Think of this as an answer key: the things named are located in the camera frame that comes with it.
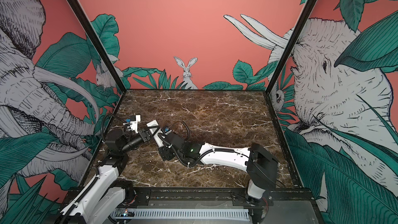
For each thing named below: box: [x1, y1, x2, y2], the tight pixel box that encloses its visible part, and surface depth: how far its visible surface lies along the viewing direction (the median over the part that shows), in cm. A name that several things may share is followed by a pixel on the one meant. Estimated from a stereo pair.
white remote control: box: [146, 119, 160, 136], surface depth 75 cm
